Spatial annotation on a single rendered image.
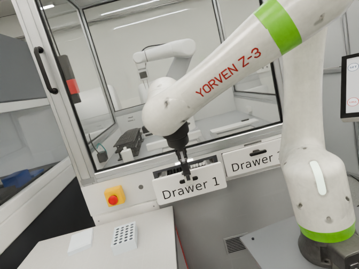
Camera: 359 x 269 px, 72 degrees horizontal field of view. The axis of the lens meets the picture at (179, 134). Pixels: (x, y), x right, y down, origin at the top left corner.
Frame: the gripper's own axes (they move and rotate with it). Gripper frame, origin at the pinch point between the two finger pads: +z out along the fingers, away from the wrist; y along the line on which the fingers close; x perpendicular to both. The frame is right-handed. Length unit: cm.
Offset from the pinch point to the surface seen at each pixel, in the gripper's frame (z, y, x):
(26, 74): -34, -91, -80
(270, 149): 7.7, -12.4, 37.8
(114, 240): 9.8, 11.4, -31.5
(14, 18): -64, -356, -186
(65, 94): -34, -29, -39
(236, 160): 8.6, -12.0, 22.3
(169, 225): 14.9, 7.0, -11.7
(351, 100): -5, -14, 74
